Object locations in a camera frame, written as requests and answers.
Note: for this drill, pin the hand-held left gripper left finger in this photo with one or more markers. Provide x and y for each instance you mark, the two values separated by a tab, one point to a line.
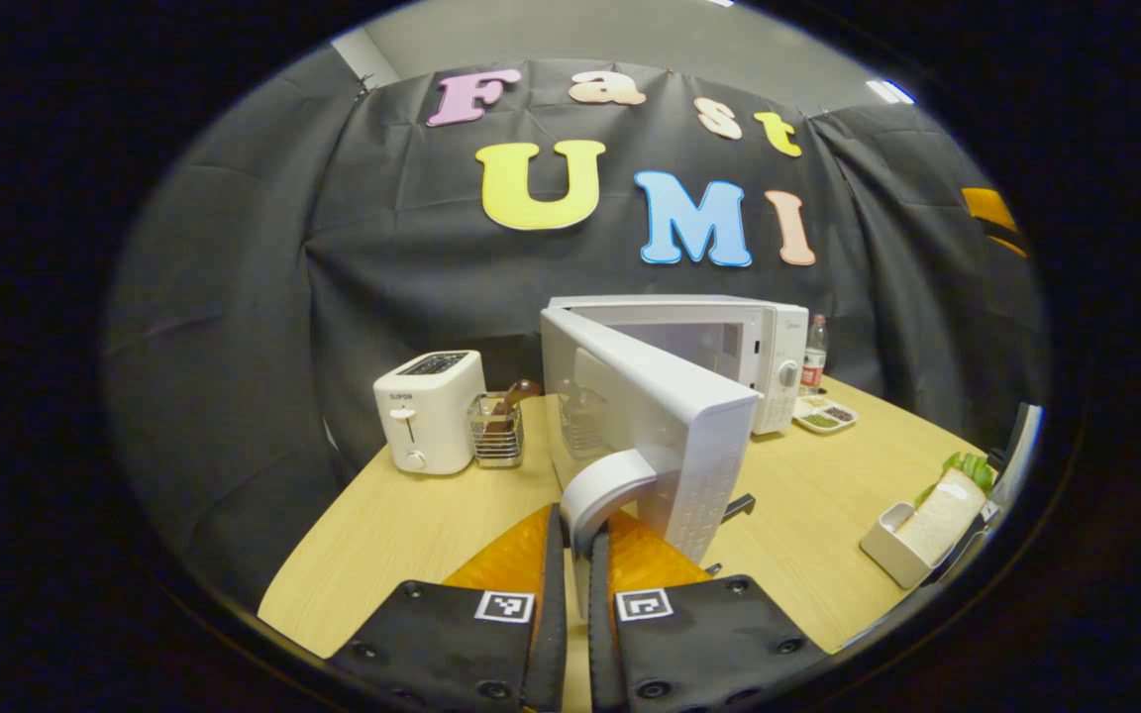
553	614

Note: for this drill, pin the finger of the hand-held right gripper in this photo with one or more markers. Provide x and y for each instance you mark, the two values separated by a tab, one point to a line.
988	206
1006	245

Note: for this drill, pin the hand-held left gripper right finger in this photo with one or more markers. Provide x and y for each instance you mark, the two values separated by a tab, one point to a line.
598	634

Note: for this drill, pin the white microwave oven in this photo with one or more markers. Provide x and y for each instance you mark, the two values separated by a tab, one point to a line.
689	426

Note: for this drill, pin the lettuce sandwich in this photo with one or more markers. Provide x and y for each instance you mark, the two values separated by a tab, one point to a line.
942	520

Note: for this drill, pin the small ceiling light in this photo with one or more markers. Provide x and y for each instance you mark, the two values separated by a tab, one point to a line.
890	91

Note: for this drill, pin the brown rounded item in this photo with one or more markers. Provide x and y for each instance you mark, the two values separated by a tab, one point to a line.
521	391

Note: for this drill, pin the plastic bottle with red label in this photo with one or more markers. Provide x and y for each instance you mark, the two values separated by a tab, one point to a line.
813	361

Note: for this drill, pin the white toaster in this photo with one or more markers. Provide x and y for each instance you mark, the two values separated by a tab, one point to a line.
432	416

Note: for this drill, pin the white divided dish of beans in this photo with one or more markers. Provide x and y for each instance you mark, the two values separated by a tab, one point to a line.
825	416

